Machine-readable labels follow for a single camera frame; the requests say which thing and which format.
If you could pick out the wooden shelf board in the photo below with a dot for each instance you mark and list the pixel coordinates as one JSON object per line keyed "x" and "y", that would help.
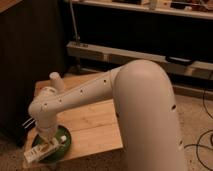
{"x": 152, "y": 7}

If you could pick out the long wooden case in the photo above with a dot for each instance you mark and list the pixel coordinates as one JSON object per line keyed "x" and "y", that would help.
{"x": 197, "y": 69}

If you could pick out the metal pole stand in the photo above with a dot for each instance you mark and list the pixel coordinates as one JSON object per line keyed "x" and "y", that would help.
{"x": 76, "y": 35}

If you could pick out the black striped box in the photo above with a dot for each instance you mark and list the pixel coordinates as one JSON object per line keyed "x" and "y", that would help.
{"x": 28, "y": 123}

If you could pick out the black case handle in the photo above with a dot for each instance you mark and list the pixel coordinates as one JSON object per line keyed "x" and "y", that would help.
{"x": 179, "y": 61}

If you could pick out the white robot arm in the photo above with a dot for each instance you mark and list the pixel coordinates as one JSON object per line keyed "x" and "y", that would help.
{"x": 145, "y": 108}

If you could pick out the dark wooden cabinet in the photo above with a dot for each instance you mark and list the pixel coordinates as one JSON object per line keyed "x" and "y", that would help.
{"x": 31, "y": 47}

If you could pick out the white paper cup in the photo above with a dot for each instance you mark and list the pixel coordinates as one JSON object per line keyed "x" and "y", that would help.
{"x": 57, "y": 82}

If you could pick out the green ceramic bowl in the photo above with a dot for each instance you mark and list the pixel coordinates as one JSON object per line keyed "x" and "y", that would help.
{"x": 64, "y": 138}

